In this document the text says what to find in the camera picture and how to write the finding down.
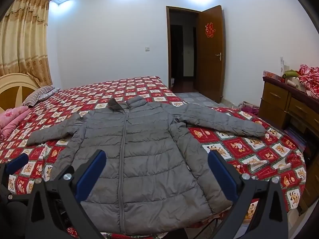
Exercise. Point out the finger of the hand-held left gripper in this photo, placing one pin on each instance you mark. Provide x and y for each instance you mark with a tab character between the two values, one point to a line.
16	163

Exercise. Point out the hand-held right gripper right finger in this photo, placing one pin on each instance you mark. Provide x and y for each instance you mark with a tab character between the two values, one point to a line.
221	176

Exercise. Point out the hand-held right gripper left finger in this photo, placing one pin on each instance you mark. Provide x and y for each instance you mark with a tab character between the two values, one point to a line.
91	175

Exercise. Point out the grey puffer jacket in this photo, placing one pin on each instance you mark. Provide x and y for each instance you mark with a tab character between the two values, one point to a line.
149	154

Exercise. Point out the bed with red patterned sheet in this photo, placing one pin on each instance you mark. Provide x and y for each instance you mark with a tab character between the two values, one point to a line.
249	145

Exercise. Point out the pink folded quilt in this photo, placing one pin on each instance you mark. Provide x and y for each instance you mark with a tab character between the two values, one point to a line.
11	120

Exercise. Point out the purple cloth heap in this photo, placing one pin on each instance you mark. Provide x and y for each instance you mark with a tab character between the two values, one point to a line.
248	109

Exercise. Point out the striped pillow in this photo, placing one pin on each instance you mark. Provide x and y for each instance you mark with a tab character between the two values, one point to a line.
39	94

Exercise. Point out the cream wooden headboard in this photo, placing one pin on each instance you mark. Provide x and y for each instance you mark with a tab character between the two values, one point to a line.
15	89

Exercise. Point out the wooden dresser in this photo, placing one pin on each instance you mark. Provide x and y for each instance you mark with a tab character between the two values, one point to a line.
276	104

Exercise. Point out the brown wooden door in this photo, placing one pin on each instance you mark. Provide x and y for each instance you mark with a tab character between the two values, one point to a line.
209	79

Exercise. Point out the flat red patterned box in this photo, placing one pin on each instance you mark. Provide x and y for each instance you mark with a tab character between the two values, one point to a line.
273	76

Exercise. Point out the white box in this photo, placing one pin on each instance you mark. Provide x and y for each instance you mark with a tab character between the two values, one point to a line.
295	83

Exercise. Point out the beige patterned curtain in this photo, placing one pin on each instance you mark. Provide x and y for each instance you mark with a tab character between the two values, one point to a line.
22	42

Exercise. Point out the green bag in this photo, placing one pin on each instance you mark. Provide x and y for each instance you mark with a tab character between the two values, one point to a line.
291	73

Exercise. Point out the red checked cloth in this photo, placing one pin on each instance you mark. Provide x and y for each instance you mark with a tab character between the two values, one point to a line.
310	78

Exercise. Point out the red paper door decoration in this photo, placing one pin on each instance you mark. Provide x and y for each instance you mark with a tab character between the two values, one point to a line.
209	30

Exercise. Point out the white paper wall item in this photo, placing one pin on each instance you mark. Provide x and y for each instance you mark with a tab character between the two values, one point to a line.
283	66

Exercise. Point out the brown door frame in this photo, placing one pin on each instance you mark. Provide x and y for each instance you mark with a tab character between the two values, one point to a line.
168	54

